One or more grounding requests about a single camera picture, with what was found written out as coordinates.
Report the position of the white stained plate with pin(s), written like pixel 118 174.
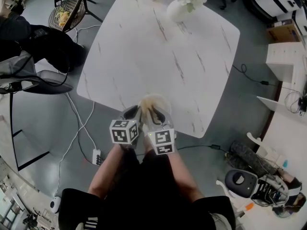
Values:
pixel 161 102

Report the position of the white black oval device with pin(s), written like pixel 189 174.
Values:
pixel 241 183

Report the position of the person's black clothing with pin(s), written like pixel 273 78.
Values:
pixel 144 205

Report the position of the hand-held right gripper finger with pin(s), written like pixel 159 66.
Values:
pixel 151 114

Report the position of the white drawer cabinet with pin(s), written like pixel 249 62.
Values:
pixel 286 59

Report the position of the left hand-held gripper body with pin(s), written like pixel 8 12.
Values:
pixel 124 131

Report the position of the person's left forearm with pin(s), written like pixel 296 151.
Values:
pixel 105 171

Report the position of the white power strip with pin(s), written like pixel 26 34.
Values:
pixel 96 156

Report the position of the grey office chair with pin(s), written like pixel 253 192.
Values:
pixel 28 78

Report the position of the yellow green item on chair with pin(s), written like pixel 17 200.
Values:
pixel 62 16

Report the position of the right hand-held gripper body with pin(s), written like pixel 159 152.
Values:
pixel 162 138

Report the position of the white round plug adapter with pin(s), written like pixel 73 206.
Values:
pixel 55 204

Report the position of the brown cardboard box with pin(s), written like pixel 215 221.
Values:
pixel 284 31

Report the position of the person's right forearm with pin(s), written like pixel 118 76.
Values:
pixel 183 176

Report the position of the white round vase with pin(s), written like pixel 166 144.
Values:
pixel 177 11

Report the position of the dark rolled cylinder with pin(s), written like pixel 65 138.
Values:
pixel 251 159

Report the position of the dark wicker chair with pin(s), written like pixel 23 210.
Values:
pixel 68 8

